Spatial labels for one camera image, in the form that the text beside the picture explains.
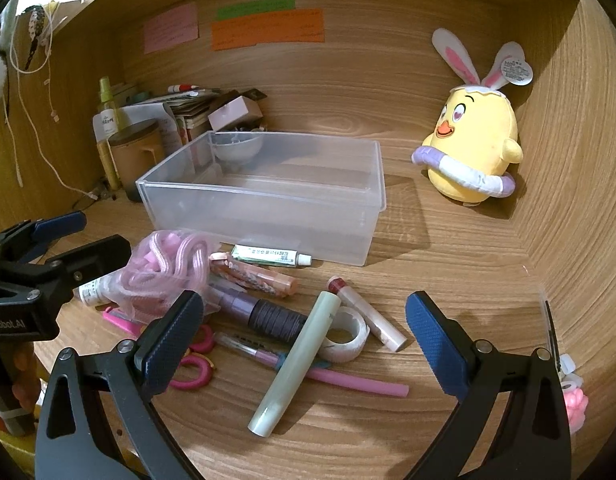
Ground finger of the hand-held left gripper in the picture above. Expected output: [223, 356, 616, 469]
[0, 234, 133, 306]
[0, 211, 87, 264]

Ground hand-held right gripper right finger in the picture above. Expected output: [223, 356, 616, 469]
[406, 290, 573, 480]

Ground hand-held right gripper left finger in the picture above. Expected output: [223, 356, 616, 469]
[35, 290, 205, 480]

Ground small white bottle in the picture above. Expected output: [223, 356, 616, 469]
[78, 275, 119, 307]

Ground pink scissors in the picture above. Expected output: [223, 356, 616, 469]
[169, 324, 217, 391]

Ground pink comb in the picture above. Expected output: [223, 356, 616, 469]
[102, 307, 143, 337]

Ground pink braided cable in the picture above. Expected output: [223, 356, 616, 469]
[110, 229, 223, 324]

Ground white tube with red cap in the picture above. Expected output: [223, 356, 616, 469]
[328, 276, 409, 352]

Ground clear pink pen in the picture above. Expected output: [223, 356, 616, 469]
[215, 332, 285, 368]

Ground white tape roll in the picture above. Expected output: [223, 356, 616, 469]
[317, 306, 371, 361]

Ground purple cylindrical tube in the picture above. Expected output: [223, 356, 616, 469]
[208, 282, 309, 344]

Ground pink patterned tube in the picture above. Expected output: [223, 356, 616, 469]
[209, 252, 299, 297]

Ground pale green long tube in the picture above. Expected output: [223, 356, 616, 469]
[248, 291, 339, 437]

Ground clear plastic storage box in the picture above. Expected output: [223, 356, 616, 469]
[136, 131, 387, 266]

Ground person's left hand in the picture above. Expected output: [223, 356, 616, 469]
[10, 347, 43, 403]

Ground brown mug with lid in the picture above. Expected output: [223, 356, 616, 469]
[108, 119, 165, 204]

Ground yellow green spray bottle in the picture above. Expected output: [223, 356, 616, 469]
[92, 76, 123, 192]

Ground yellow printed cloth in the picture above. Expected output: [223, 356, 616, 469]
[0, 427, 38, 480]

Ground pink figurine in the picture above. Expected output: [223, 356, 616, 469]
[558, 354, 590, 437]

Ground stack of books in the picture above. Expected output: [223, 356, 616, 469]
[132, 87, 226, 161]

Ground small clear bowl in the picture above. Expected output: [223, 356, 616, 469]
[210, 130, 265, 164]

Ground small pink box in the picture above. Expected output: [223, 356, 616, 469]
[208, 96, 265, 134]

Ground spotted hanging ornament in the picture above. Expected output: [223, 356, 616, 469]
[24, 6, 47, 72]

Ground yellow chick plush toy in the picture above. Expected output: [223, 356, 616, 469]
[411, 28, 535, 207]

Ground pink sticky note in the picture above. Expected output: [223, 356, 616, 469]
[144, 2, 200, 55]

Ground orange sticky note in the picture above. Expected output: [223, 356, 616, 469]
[210, 8, 325, 52]

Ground green sticky note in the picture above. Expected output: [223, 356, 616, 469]
[216, 0, 297, 22]

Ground white cord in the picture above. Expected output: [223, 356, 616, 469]
[2, 0, 104, 202]

